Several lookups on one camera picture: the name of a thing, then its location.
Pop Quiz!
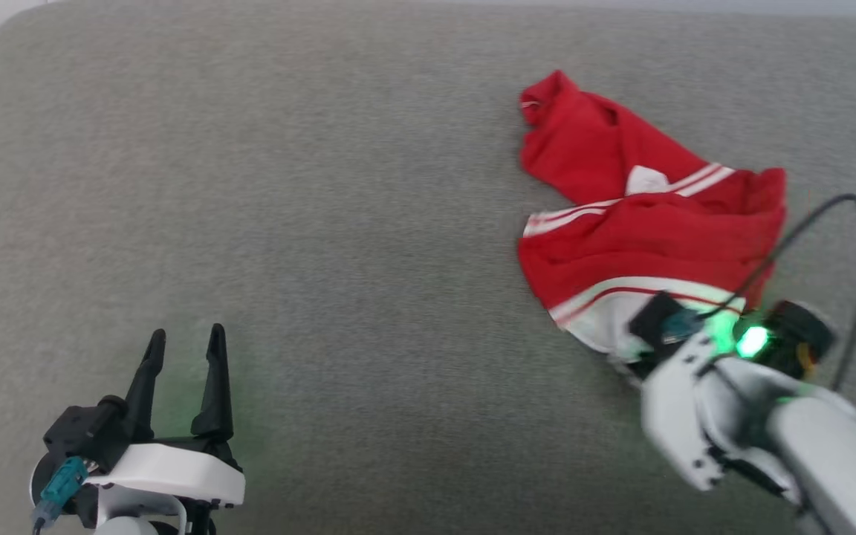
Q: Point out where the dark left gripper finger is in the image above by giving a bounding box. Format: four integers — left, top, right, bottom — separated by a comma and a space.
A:
124, 328, 168, 441
190, 323, 235, 441

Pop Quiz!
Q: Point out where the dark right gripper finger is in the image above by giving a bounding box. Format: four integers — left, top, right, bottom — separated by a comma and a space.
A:
623, 354, 659, 382

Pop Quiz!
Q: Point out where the grey fabric sofa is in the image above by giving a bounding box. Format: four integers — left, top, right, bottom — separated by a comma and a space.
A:
0, 0, 856, 535

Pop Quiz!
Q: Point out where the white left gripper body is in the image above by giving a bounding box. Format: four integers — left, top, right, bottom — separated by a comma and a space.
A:
85, 435, 246, 510

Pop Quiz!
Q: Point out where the red white jersey shirt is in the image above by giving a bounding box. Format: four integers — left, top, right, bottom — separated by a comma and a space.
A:
516, 70, 788, 365

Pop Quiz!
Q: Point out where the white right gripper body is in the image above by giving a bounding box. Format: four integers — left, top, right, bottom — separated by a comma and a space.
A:
639, 311, 771, 492

